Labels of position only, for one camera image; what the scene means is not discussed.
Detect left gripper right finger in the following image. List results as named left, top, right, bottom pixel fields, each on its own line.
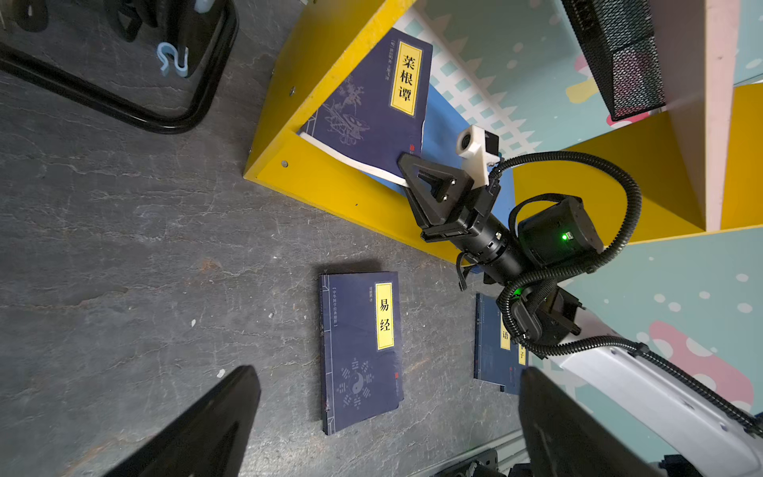
left=519, top=368, right=659, bottom=476

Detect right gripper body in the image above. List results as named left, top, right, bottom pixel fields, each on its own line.
left=421, top=183, right=528, bottom=283

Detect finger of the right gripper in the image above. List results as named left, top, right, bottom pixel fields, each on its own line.
left=397, top=153, right=474, bottom=230

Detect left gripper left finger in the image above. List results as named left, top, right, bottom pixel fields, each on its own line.
left=107, top=365, right=261, bottom=476

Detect dark blue thread-bound book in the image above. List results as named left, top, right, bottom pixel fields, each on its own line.
left=299, top=28, right=433, bottom=187

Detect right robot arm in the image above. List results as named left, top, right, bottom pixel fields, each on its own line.
left=399, top=151, right=762, bottom=476

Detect blue book yellow label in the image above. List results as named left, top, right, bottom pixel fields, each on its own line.
left=474, top=293, right=529, bottom=396

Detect yellow bookshelf pink blue shelves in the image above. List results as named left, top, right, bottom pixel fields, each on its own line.
left=244, top=1, right=762, bottom=260

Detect dark blue bagua cover book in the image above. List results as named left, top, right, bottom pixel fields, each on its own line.
left=320, top=271, right=405, bottom=435

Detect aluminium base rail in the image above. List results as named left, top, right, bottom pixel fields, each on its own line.
left=412, top=429, right=530, bottom=476

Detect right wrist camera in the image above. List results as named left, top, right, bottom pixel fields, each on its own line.
left=455, top=125, right=501, bottom=189

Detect black wire mesh basket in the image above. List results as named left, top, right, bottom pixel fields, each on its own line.
left=562, top=0, right=666, bottom=121

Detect black cable reel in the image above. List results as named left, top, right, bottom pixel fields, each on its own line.
left=1, top=1, right=240, bottom=142

